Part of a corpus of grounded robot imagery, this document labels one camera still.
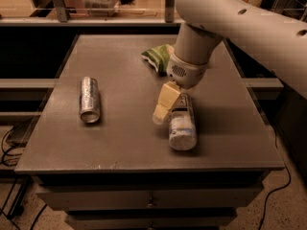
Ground silver aluminium can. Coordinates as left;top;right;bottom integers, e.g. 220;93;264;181
79;77;101;124

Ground black cables on left floor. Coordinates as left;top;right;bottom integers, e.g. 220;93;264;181
0;118;49;230

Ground clear blue plastic water bottle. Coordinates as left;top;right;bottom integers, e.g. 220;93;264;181
169;94;197;150

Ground black cable on right floor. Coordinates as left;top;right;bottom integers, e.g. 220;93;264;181
257;125;293;230

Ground grey table drawer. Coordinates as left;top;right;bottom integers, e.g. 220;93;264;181
65;211;236;230
36;183;263;211

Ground green snack bag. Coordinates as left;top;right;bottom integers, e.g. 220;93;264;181
141;44;174;75

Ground lower grey table drawer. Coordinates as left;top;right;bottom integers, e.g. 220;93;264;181
65;211;236;230

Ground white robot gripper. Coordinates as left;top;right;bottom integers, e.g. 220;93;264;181
153;54;207;125

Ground clear plastic container on shelf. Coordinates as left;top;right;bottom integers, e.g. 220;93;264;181
83;0;119;17

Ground grey metal shelf frame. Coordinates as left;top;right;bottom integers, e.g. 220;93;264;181
0;0;305;28

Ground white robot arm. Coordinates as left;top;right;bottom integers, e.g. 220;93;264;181
153;0;307;125

